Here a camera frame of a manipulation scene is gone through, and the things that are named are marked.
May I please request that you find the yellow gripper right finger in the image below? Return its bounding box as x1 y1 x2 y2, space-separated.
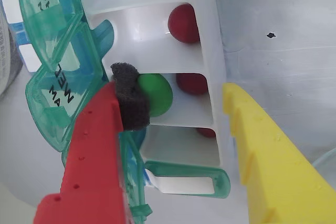
222 82 336 224

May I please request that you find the green round pill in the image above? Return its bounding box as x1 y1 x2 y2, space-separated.
138 73 174 118

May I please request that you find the green weekly pill organizer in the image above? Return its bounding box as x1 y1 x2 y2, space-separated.
4 0 232 222

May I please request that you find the blue weekly pill organizer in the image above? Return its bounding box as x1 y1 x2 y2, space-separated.
0 0 44 72

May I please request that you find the red round pill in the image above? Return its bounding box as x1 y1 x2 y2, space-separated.
167 3 202 44
175 73 209 96
195 127 217 138

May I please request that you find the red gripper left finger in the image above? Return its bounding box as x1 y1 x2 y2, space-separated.
33 62 151 224

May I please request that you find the clear glass bowl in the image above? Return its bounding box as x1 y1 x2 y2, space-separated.
312 147 336 176

